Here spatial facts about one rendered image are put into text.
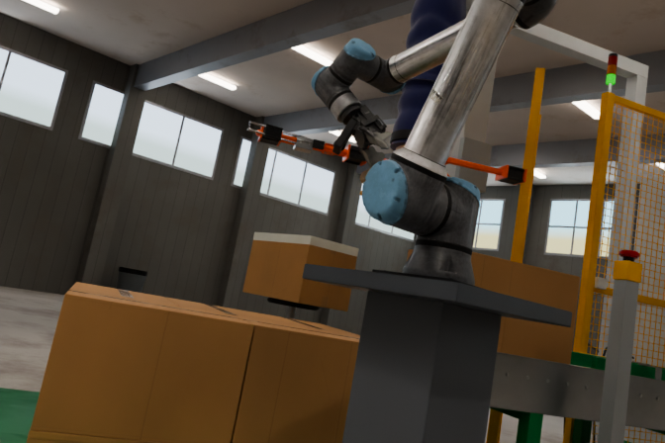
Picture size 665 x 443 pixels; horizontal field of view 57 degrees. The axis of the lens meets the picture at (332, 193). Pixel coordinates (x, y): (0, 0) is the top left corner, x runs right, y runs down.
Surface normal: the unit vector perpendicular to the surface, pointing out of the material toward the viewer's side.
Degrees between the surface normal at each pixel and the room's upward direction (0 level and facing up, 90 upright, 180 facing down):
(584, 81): 90
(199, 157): 90
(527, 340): 90
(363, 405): 90
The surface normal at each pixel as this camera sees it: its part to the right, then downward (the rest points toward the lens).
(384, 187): -0.79, -0.19
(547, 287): 0.36, -0.10
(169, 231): 0.67, 0.00
